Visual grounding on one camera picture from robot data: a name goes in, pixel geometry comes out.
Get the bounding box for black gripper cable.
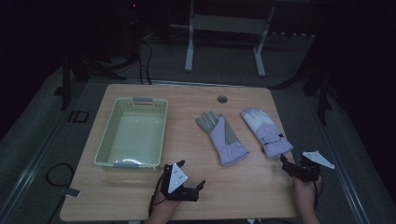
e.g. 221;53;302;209
148;173;169;217
312;175;325;210

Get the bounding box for purple glove with grey palm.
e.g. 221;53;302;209
195;111;250;167

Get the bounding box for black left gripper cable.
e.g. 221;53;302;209
148;173;169;217

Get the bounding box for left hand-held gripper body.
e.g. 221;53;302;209
161;162;200;203

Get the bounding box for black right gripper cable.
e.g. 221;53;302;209
312;175;325;210

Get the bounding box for purple and white glove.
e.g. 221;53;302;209
240;107;294;160

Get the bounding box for black tripod stand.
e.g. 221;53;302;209
52;3;144;112
270;36;342;126

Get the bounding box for pale green plastic basket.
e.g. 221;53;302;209
93;96;169;173

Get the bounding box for black hanging cables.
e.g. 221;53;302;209
136;38;154;86

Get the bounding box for white metal desk frame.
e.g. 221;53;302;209
170;0;277;78

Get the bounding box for black looped floor cable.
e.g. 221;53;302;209
45;162;76;189

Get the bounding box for person's right hand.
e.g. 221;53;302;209
292;175;323;213

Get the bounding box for person's left hand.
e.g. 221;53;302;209
151;189;182;219

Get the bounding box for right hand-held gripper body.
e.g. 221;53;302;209
290;150;336;184

